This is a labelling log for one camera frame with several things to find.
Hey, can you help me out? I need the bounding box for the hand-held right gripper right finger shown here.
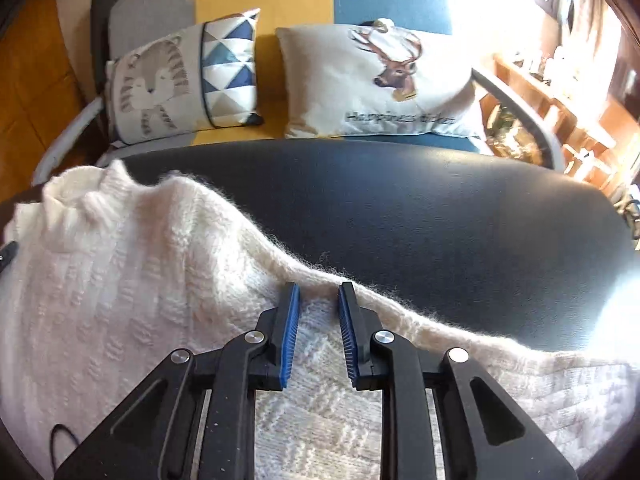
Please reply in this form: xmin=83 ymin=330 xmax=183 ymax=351
xmin=337 ymin=282 xmax=578 ymax=480

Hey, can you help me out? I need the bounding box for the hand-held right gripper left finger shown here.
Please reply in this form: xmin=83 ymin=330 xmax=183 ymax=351
xmin=52 ymin=283 xmax=300 ymax=480

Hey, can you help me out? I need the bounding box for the white knitted sweater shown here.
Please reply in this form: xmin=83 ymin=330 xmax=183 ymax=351
xmin=0 ymin=159 xmax=640 ymax=480

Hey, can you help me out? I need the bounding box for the wooden wardrobe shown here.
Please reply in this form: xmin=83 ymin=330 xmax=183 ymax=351
xmin=0 ymin=0 xmax=96 ymax=201

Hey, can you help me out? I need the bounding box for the tiger print cushion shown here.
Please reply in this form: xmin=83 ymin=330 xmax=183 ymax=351
xmin=105 ymin=8 xmax=265 ymax=146

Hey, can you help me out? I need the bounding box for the black rolled mat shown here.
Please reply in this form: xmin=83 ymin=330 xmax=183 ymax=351
xmin=90 ymin=0 xmax=131 ymax=111

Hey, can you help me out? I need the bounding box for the deer print cushion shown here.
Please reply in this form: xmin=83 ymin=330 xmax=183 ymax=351
xmin=276 ymin=18 xmax=488 ymax=139

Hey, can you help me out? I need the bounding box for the cluttered wooden desk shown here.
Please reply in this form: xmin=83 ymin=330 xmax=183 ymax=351
xmin=492 ymin=50 xmax=640 ymax=196

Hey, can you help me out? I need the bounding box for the beige patterned curtain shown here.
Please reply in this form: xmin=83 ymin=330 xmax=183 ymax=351
xmin=550 ymin=0 xmax=621 ymax=61

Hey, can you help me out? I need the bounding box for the black cable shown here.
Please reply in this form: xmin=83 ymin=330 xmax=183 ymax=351
xmin=49 ymin=424 xmax=82 ymax=467

